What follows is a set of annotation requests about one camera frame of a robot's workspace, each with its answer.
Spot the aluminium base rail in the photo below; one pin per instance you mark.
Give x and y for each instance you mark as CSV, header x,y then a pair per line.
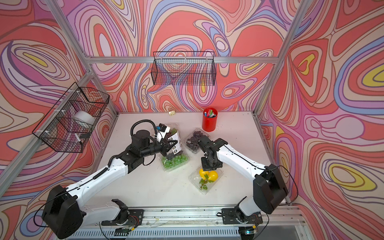
x,y
206,222

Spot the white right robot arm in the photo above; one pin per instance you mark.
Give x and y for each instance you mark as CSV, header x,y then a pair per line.
x,y
269,188

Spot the yellow binder clip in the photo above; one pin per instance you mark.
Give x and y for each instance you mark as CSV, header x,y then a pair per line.
x,y
172,112

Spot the large clamshell red green grapes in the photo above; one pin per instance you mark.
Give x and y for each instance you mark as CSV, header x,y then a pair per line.
x,y
173,126

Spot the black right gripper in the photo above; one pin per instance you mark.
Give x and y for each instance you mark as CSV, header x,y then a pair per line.
x,y
206,167

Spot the small clamshell dark grapes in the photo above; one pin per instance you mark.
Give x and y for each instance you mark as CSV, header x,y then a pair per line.
x,y
192,140

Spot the wire basket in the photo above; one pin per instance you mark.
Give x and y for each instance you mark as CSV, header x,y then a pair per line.
x,y
184,68
70,123

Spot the red plastic cup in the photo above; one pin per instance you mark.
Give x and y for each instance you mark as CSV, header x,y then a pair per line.
x,y
210,116

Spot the white tape roll in basket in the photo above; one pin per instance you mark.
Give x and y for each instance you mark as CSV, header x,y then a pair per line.
x,y
83,119

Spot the clamshell green and dark grapes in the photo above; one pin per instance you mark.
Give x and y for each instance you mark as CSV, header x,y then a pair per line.
x,y
173,161

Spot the back wire basket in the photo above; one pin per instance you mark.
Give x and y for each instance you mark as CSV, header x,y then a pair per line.
x,y
184,68

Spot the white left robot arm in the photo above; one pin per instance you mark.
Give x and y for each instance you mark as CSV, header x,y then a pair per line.
x,y
65,210

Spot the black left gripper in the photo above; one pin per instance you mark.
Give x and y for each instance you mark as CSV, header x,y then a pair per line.
x,y
165,147

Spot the left wire basket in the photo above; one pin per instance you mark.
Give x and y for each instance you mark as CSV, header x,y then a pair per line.
x,y
70,123

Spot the clamshell with yellow fruit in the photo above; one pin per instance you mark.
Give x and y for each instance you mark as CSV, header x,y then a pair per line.
x,y
203,180

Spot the white sticker sheet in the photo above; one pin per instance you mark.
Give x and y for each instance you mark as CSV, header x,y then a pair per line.
x,y
174,135

